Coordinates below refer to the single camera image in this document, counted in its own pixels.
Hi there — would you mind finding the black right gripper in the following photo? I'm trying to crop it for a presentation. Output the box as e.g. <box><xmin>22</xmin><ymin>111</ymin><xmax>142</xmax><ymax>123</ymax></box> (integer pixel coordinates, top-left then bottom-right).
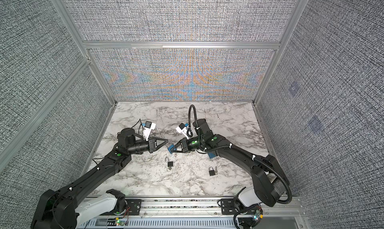
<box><xmin>171</xmin><ymin>136</ymin><xmax>206</xmax><ymax>153</ymax></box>

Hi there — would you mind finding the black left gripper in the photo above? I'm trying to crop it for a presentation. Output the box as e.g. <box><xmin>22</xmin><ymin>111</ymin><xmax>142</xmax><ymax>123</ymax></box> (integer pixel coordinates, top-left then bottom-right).
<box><xmin>129</xmin><ymin>137</ymin><xmax>169</xmax><ymax>156</ymax></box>

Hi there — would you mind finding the blue padlock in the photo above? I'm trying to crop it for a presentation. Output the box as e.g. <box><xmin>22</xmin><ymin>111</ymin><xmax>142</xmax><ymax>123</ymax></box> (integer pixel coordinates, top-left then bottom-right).
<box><xmin>208</xmin><ymin>153</ymin><xmax>217</xmax><ymax>159</ymax></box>
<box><xmin>168</xmin><ymin>144</ymin><xmax>175</xmax><ymax>154</ymax></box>

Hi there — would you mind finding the black padlock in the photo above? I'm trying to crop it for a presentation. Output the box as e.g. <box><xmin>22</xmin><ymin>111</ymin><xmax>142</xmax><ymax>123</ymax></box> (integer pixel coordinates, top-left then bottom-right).
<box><xmin>165</xmin><ymin>157</ymin><xmax>174</xmax><ymax>170</ymax></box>
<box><xmin>209</xmin><ymin>167</ymin><xmax>218</xmax><ymax>177</ymax></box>

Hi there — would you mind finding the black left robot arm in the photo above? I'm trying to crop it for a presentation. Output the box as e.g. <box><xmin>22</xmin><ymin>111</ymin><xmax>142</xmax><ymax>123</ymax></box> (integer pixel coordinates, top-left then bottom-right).
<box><xmin>31</xmin><ymin>128</ymin><xmax>168</xmax><ymax>229</ymax></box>

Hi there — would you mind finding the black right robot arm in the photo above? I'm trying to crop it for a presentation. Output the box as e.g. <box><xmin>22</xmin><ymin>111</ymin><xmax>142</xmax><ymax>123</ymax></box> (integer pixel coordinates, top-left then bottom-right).
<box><xmin>168</xmin><ymin>119</ymin><xmax>293</xmax><ymax>207</ymax></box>

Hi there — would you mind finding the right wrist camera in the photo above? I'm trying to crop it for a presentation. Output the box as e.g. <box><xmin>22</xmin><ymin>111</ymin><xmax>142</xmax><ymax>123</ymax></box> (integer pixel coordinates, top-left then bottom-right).
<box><xmin>176</xmin><ymin>123</ymin><xmax>193</xmax><ymax>139</ymax></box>

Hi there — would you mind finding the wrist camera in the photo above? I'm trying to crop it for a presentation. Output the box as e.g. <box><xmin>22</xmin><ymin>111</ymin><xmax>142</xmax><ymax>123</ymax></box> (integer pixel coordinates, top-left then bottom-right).
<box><xmin>143</xmin><ymin>121</ymin><xmax>156</xmax><ymax>141</ymax></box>
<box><xmin>176</xmin><ymin>123</ymin><xmax>193</xmax><ymax>139</ymax></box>

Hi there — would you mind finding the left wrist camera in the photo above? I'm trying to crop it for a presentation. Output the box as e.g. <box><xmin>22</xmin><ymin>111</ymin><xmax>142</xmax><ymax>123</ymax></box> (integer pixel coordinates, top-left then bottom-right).
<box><xmin>143</xmin><ymin>121</ymin><xmax>156</xmax><ymax>141</ymax></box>

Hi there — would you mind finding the aluminium front rail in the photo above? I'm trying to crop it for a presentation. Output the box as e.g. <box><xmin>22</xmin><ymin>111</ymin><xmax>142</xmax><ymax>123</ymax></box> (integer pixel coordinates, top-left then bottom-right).
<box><xmin>75</xmin><ymin>194</ymin><xmax>311</xmax><ymax>229</ymax></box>

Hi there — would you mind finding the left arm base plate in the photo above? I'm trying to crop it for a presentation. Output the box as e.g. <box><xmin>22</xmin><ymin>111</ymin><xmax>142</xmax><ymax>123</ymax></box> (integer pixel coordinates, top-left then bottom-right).
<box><xmin>102</xmin><ymin>199</ymin><xmax>143</xmax><ymax>217</ymax></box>

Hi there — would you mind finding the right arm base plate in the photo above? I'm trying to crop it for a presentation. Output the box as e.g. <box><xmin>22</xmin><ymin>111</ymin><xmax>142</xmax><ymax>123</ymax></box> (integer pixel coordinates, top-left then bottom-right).
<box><xmin>217</xmin><ymin>198</ymin><xmax>263</xmax><ymax>216</ymax></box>

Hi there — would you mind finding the black corrugated cable conduit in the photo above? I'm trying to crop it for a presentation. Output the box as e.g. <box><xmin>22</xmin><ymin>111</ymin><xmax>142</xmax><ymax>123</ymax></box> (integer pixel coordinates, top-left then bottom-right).
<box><xmin>187</xmin><ymin>104</ymin><xmax>293</xmax><ymax>205</ymax></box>

